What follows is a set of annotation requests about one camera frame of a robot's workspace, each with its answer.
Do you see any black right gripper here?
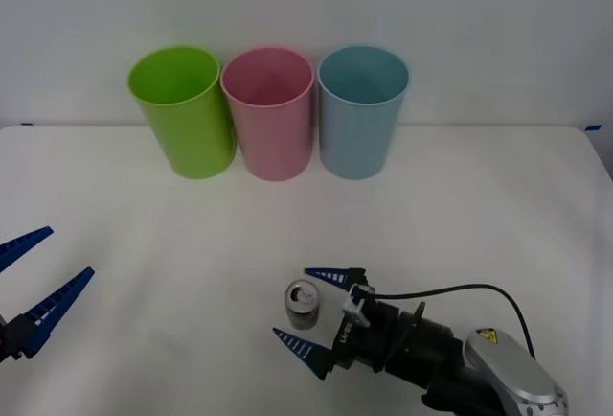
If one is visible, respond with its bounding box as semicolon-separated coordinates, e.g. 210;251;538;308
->
272;266;399;381

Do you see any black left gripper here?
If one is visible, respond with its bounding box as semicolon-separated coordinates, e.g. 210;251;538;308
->
0;225;97;365

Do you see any silver drink can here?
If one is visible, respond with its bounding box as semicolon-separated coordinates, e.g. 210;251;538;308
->
284;280;321;332

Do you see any pale blue plastic bin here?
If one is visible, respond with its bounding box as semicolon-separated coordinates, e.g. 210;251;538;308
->
316;44;412;181

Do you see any pink plastic bin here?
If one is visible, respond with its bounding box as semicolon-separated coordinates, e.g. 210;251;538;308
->
219;47;317;183

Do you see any green plastic bin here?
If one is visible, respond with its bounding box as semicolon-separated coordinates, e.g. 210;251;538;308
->
126;45;238;180

